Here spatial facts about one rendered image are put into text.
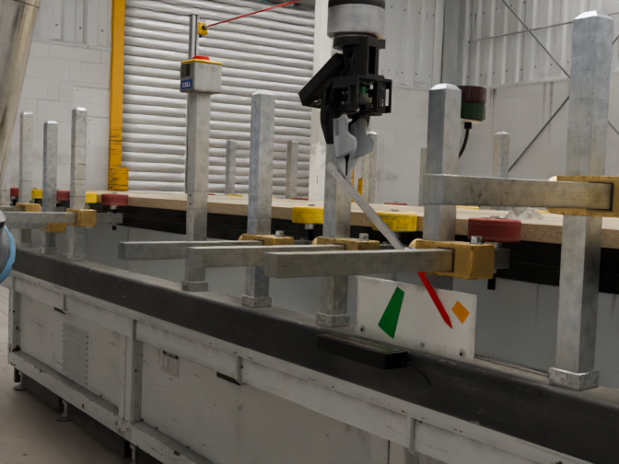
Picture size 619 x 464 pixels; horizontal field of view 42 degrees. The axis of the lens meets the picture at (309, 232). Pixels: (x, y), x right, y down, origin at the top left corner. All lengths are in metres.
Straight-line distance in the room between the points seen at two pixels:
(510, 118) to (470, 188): 10.25
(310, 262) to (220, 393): 1.29
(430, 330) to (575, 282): 0.26
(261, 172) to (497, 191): 0.82
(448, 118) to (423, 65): 10.46
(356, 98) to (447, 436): 0.53
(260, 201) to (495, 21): 10.08
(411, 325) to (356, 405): 0.23
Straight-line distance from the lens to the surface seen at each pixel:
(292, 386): 1.58
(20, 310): 3.86
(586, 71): 1.08
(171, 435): 2.56
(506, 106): 11.16
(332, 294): 1.42
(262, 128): 1.61
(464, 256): 1.18
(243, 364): 1.72
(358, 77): 1.23
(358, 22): 1.26
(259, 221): 1.61
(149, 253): 1.46
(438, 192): 0.81
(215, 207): 2.06
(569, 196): 0.96
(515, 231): 1.25
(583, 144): 1.07
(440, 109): 1.23
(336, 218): 1.41
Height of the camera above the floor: 0.94
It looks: 3 degrees down
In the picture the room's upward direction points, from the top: 2 degrees clockwise
